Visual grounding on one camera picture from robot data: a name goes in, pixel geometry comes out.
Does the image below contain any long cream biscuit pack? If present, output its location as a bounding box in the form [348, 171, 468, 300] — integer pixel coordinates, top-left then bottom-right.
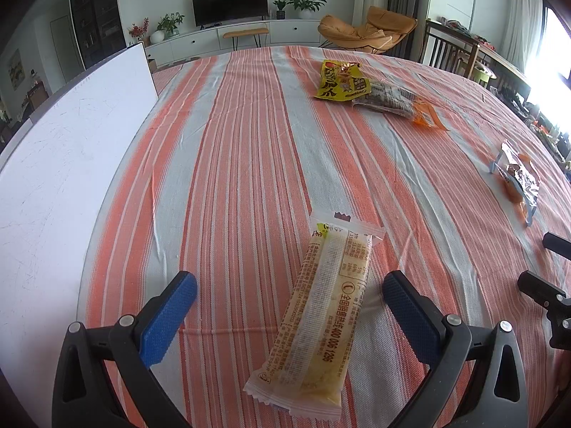
[244, 211, 385, 422]

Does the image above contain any orange blue chicken leg pack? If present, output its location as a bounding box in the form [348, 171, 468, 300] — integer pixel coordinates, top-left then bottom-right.
[489, 140, 540, 227]

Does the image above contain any white round vase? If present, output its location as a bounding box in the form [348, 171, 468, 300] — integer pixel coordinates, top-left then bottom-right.
[149, 30, 166, 45]

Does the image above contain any wooden bench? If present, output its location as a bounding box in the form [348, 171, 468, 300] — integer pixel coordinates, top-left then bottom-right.
[223, 27, 270, 51]

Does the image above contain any dark wooden dining chair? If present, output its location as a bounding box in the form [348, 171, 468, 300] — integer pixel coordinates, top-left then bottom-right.
[419, 19, 480, 78]

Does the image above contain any striped orange tablecloth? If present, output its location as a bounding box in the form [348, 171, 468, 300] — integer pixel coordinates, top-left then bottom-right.
[79, 46, 570, 427]

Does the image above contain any white cardboard box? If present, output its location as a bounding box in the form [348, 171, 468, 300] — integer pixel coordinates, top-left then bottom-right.
[0, 45, 157, 427]

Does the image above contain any orange lounge chair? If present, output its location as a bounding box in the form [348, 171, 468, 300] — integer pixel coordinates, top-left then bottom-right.
[318, 6, 417, 54]

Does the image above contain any small potted plant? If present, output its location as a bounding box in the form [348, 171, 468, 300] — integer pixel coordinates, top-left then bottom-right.
[273, 0, 287, 19]

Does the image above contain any green plant by vase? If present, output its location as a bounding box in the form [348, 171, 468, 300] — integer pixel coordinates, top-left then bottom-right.
[157, 12, 185, 38]

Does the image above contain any small yellow snack bag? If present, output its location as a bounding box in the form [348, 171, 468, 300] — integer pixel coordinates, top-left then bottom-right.
[314, 60, 372, 102]

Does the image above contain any orange dried meat bag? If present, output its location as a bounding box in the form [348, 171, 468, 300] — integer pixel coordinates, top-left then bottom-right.
[353, 81, 446, 131]

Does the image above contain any black flat television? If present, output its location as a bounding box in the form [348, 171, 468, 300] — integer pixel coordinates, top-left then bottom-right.
[192, 0, 269, 26]

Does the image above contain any large green potted plant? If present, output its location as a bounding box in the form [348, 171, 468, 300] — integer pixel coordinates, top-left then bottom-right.
[288, 0, 327, 19]

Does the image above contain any white tv cabinet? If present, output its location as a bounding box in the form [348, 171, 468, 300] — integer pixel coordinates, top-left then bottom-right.
[145, 19, 324, 68]

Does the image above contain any black display cabinet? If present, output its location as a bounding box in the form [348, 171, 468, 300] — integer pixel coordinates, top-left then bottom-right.
[69, 0, 126, 68]

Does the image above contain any red flower vase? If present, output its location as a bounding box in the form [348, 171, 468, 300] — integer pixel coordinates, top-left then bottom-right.
[128, 17, 149, 44]

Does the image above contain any framed wall painting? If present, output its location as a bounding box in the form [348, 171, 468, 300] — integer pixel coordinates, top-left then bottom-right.
[8, 49, 25, 91]

